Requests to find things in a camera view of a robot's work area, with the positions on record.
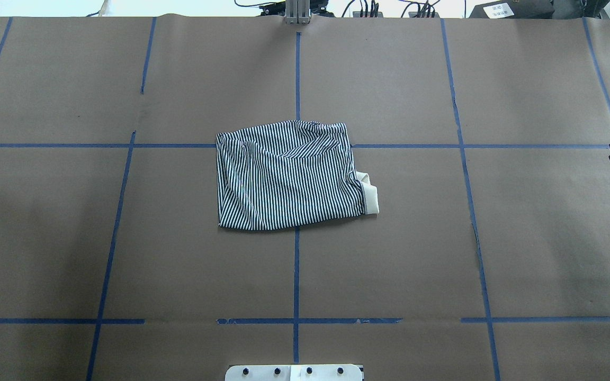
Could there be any striped polo shirt white collar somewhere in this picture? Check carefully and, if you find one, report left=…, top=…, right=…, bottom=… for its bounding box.
left=216, top=120, right=380, bottom=231

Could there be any black box with white label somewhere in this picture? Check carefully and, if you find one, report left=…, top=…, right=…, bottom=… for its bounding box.
left=467, top=1, right=555, bottom=19

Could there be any aluminium frame post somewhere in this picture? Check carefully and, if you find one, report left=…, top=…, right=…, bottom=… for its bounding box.
left=284, top=0, right=311, bottom=25

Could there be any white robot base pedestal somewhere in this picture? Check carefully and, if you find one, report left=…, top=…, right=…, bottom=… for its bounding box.
left=225, top=364, right=365, bottom=380

